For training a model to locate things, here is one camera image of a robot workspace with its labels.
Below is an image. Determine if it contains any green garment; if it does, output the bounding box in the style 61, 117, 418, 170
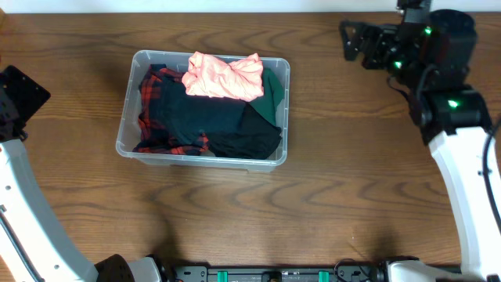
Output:
250, 68, 285, 126

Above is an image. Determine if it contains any black cloth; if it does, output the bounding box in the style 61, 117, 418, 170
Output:
207, 104, 282, 160

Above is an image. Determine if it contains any pink garment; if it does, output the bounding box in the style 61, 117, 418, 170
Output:
182, 52, 264, 102

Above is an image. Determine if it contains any dark navy garment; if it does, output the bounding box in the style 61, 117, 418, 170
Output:
165, 86, 247, 143

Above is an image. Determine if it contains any red navy plaid shirt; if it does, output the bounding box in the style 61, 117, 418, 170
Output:
133, 64, 209, 156

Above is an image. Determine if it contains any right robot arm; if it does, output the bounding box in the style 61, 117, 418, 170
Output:
339, 1, 500, 281

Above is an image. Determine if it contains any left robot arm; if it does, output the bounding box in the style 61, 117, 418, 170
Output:
1, 66, 166, 282

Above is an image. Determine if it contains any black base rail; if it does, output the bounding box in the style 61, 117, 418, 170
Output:
173, 258, 386, 282

